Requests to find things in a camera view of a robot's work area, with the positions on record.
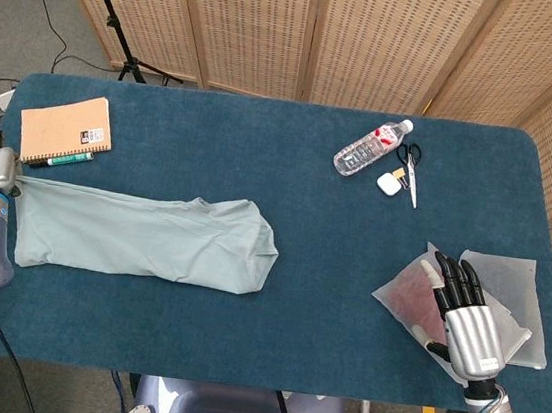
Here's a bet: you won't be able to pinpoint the light green t-shirt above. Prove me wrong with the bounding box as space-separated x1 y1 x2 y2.
6 172 286 299

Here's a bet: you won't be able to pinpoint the brown spiral notebook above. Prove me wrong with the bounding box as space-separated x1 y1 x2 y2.
13 87 119 176

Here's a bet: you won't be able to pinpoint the green marker pen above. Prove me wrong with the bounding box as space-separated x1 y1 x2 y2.
28 144 95 176

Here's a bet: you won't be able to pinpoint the frosted bag with red garment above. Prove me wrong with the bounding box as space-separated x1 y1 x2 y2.
361 235 484 390

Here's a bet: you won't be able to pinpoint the clear plastic water bottle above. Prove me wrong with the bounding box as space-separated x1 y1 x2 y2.
330 110 416 184

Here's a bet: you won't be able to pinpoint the white earbuds case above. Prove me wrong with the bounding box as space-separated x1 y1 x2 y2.
375 172 402 197

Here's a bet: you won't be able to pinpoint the blue table mat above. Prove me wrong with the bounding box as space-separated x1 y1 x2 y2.
0 64 552 413

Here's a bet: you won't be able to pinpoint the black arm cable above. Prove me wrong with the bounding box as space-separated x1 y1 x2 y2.
0 298 52 413

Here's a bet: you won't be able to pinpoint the thin black floor cable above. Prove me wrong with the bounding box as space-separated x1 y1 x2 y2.
29 0 124 78

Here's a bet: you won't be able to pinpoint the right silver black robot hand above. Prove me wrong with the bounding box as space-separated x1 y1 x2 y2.
406 249 520 385

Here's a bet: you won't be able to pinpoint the black-handled scissors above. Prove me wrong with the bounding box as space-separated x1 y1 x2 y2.
389 140 426 210

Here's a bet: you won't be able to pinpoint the empty frosted plastic bag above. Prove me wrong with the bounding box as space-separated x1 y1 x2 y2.
446 247 552 372

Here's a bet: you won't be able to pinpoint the black tripod stand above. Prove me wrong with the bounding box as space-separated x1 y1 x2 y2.
63 0 195 89

